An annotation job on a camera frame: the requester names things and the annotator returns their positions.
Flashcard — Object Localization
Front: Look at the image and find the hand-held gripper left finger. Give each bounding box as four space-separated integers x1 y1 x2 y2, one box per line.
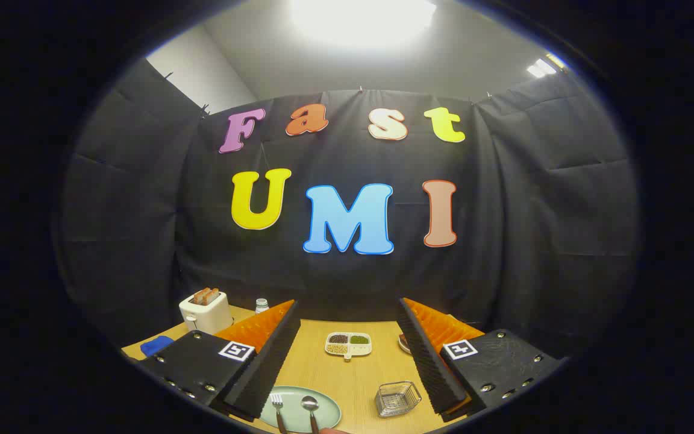
139 300 301 421

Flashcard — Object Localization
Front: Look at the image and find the blue cloth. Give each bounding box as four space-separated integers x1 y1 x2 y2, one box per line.
140 336 174 357

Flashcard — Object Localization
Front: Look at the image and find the fork with wooden handle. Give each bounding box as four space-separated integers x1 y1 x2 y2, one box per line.
270 393 288 433

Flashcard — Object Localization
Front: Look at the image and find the white divided dish with beans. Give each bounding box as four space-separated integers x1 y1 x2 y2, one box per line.
325 332 372 361

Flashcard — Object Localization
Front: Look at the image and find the large ceiling light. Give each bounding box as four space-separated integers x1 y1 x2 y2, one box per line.
290 0 438 49

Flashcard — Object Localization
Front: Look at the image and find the white toaster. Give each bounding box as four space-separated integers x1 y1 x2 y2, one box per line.
179 288 234 335

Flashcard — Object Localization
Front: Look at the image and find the small ceiling light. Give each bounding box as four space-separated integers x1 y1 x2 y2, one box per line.
526 53 567 78

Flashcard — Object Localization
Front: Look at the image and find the spoon with wooden handle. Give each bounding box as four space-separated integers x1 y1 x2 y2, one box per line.
301 395 321 433

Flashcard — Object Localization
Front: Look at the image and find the pale green plate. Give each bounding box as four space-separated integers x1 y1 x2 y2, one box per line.
260 386 342 433

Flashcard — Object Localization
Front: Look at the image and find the metal wire basket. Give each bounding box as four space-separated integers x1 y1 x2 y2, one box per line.
375 381 422 418

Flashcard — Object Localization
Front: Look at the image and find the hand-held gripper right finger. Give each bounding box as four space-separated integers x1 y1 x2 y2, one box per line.
398 297 565 417

